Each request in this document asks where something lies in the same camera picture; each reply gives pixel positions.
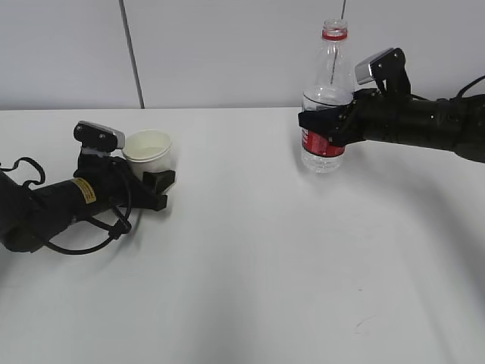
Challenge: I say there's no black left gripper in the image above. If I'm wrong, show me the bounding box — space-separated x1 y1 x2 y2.
74 154 176 210

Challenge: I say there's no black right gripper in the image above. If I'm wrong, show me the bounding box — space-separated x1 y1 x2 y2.
298 89 402 147

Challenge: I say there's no white paper cup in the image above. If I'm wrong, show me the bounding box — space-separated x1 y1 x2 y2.
122 130 172 180

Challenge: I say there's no clear water bottle red label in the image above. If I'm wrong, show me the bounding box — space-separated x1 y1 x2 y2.
301 19 354 174

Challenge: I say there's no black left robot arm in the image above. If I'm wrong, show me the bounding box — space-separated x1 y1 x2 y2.
1 155 176 256

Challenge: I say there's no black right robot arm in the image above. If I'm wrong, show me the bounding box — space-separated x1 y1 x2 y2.
299 89 484 163

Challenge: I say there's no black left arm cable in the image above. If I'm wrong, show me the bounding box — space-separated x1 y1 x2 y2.
0 157 133 256

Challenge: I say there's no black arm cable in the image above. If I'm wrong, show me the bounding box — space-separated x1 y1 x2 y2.
411 74 485 102
0 157 133 256

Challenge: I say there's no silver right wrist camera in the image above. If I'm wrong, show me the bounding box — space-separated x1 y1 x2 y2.
355 48 411 98

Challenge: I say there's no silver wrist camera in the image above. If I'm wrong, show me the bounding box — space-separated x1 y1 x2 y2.
355 48 411 98
74 121 125 153

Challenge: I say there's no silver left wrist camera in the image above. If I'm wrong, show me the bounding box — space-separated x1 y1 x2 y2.
74 121 125 153

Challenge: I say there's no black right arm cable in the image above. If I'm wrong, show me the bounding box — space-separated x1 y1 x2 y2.
411 74 485 102

